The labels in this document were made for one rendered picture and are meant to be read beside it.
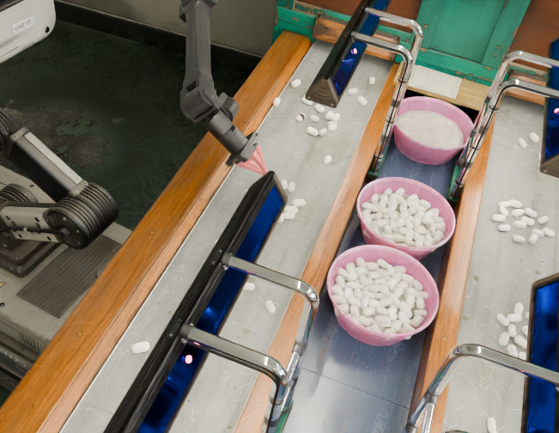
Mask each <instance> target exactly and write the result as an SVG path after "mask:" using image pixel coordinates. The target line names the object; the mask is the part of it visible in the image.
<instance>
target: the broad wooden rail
mask: <svg viewBox="0 0 559 433"><path fill-rule="evenodd" d="M312 45H313V43H312V41H311V40H310V39H309V38H308V37H307V36H306V35H303V34H298V33H295V32H291V31H289V30H285V29H284V30H283V31H282V33H281V34H280V35H279V37H278V38H277V39H276V41H275V42H274V44H273V45H272V46H271V48H270V49H269V51H268V52H267V53H266V54H265V55H264V57H263V58H262V59H261V61H260V62H259V63H258V65H257V66H256V68H255V69H254V70H253V72H252V73H251V75H250V76H249V77H248V78H247V79H246V81H245V82H244V83H243V85H242V86H241V87H240V89H239V90H238V92H237V93H236V94H235V96H234V97H233V98H234V99H235V100H236V101H237V102H238V105H239V111H238V112H237V114H236V116H235V118H234V120H233V122H232V123H233V124H234V125H235V126H236V127H237V128H238V129H239V130H240V131H241V132H242V133H243V134H244V135H245V136H248V135H249V134H251V133H252V132H254V131H257V129H258V128H259V126H260V125H261V123H262V122H263V120H264V118H265V117H266V115H267V114H268V112H269V111H270V109H271V108H272V106H273V104H272V102H273V101H274V100H275V98H278V97H279V95H280V94H281V93H282V91H283V89H284V88H285V86H286V85H287V83H288V82H289V80H290V78H291V77H292V75H293V74H294V73H295V71H296V70H297V68H298V66H299V65H300V63H301V61H302V60H303V58H304V57H305V56H306V55H307V53H308V51H309V50H310V48H311V46H312ZM230 155H231V154H230V153H229V152H228V151H227V149H226V148H225V147H224V146H223V145H222V144H221V143H220V142H219V141H218V140H217V139H216V138H215V137H214V136H213V135H212V134H211V133H210V132H209V131H207V133H206V134H205V135H204V137H203V138H202V140H201V141H200V142H199V144H198V145H197V147H196V148H195V149H194V150H193V151H192V153H191V154H190V155H189V157H188V158H187V159H186V161H185V162H184V164H183V165H182V166H181V168H180V169H179V171H178V172H177V173H176V175H174V177H173V178H172V179H171V181H170V182H169V183H168V185H167V186H166V188H165V189H164V190H163V192H162V193H161V195H160V196H159V198H158V199H157V200H156V201H155V202H154V203H153V205H152V206H151V207H150V209H149V210H148V212H147V213H146V214H145V216H144V217H143V219H142V220H141V221H140V223H139V224H138V225H137V226H136V227H135V229H134V230H133V231H132V233H131V234H130V236H129V237H128V238H127V240H126V241H125V243H124V244H123V245H122V247H121V248H120V249H119V250H118V251H117V253H116V254H115V255H114V257H113V258H112V260H111V261H110V262H109V263H108V265H107V266H106V268H105V269H104V270H103V272H102V273H101V274H100V275H99V276H98V278H97V279H96V280H95V282H94V283H93V285H92V286H91V287H90V289H89V290H88V292H87V293H86V294H85V296H84V297H83V298H82V299H81V300H80V302H79V303H78V304H77V306H76V307H75V309H74V310H73V311H72V313H71V314H70V316H69V317H68V318H67V320H66V321H65V322H64V323H63V325H62V326H61V327H60V328H59V330H58V331H57V333H56V334H55V335H54V337H53V338H52V340H51V341H50V342H49V344H48V345H47V346H46V348H45V349H44V350H43V351H42V352H41V354H40V355H39V357H38V358H37V359H36V361H35V362H34V363H33V365H32V366H31V368H30V369H29V370H28V372H27V373H26V374H25V375H24V376H23V378H22V379H21V381H20V382H19V383H18V385H17V386H16V387H15V389H14V390H13V392H12V393H11V394H10V396H9V397H8V398H7V399H6V400H5V401H4V403H3V404H2V406H1V407H0V433H59V432H60V431H61V429H62V428H63V427H64V425H65V424H66V422H67V420H68V419H69V417H70V415H71V414H72V412H73V411H74V410H75V409H76V407H77V405H78V404H79V402H80V401H81V399H82V397H83V395H84V394H85V393H86V392H87V390H88V388H89V387H90V385H91V384H92V382H93V381H94V378H95V377H96V376H97V375H98V373H99V372H100V370H101V368H102V367H103V365H104V364H105V362H106V360H107V359H108V358H109V356H110V355H111V353H112V351H113V350H114V348H115V347H116V345H117V344H118V342H119V340H120V339H121V338H122V336H123V335H124V333H125V331H126V330H127V328H128V327H129V325H130V324H131V322H132V321H133V320H134V318H135V316H136V315H137V313H138V311H139V310H140V308H141V307H142V305H143V304H144V303H145V301H146V300H147V298H148V296H149V294H150V293H151V291H152V290H153V288H154V287H155V286H156V284H157V283H158V281H159V280H160V278H161V276H162V274H163V273H164V271H165V270H166V269H167V267H168V266H169V264H170V263H171V261H172V260H173V258H174V256H175V254H176V253H177V252H178V251H179V249H180V247H181V246H182V244H183V243H184V241H185V239H186V238H187V236H188V235H189V234H190V232H191V230H192V229H193V227H194V226H195V224H196V223H197V221H198V219H199V218H200V217H201V216H202V214H203V212H204V210H205V209H206V207H207V206H208V204H209V203H210V201H211V199H212V198H213V197H214V196H215V194H216V192H217V190H218V189H219V187H220V186H221V184H222V182H223V181H224V180H225V179H226V177H227V176H228V174H229V172H230V170H231V169H232V167H233V166H234V164H235V161H236V160H234V162H233V165H232V166H231V167H228V166H227V165H226V164H225V163H226V161H227V159H228V158H229V157H230Z"/></svg>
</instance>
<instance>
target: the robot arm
mask: <svg viewBox="0 0 559 433"><path fill-rule="evenodd" d="M180 1H181V4H180V5H179V18H180V19H181V20H182V21H183V22H184V23H186V64H185V79H184V82H183V89H182V90H181V91H180V105H181V106H180V109H181V111H182V113H183V114H184V115H185V116H186V117H187V118H188V119H191V120H192V122H193V123H194V124H196V123H197V122H198V121H199V120H201V119H203V118H204V117H206V116H207V117H206V120H205V121H204V124H203V126H204V127H205V128H206V129H207V130H208V131H209V132H210V133H211V134H212V135H213V136H214V137H215V138H216V139H217V140H218V141H219V142H220V143H221V144H222V145H223V146H224V147H225V148H226V149H227V151H228V152H229V153H230V154H231V155H230V157H229V158H228V159H227V161H226V163H225V164H226V165H227V166H228V167H231V166H232V165H233V162H234V160H236V161H235V164H236V165H237V166H238V167H240V168H245V169H248V170H252V171H254V172H256V173H258V174H262V175H264V174H266V173H267V172H268V169H267V167H266V165H265V162H264V157H263V153H262V150H261V147H260V145H259V144H258V143H255V144H254V145H252V142H253V140H254V139H255V137H256V136H257V135H258V133H257V132H256V131H254V132H252V133H251V134H249V135H248V136H245V135H244V134H243V133H242V132H241V131H240V130H239V129H238V128H237V127H236V126H235V125H234V124H233V123H232V122H233V120H234V118H235V116H236V114H237V112H238V111H239V105H238V102H237V101H236V100H235V99H234V98H232V97H228V96H227V95H226V94H225V93H221V94H220V95H218V96H217V95H216V90H215V89H214V81H213V79H212V76H211V66H210V16H211V13H212V7H214V6H215V5H216V4H217V0H180ZM255 162H256V163H257V164H258V165H257V164H256V163H255Z"/></svg>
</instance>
